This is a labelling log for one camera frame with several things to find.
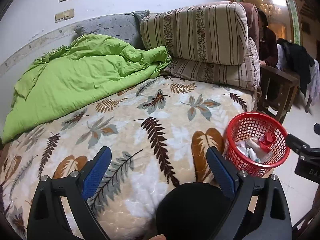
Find green quilt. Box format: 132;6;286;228
2;34;171;143

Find grey quilted pillow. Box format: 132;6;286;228
75;9;150;50

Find wall switch plate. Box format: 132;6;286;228
54;9;74;23

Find wooden chair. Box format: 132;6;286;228
258;66;300;124

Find striped cushion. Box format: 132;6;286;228
140;2;248;66
162;37;260;91

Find red plastic basket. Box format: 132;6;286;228
224;112;290;177

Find striped lower cushion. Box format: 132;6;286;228
162;37;260;91

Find dark clothes on chair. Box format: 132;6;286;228
277;38;315;96

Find seated person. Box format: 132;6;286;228
258;9;278;68

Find striped upper cushion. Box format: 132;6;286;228
140;2;248;66

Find red crumpled wrapper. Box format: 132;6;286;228
258;132;276;153

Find leaf pattern blanket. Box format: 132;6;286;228
1;77;255;239

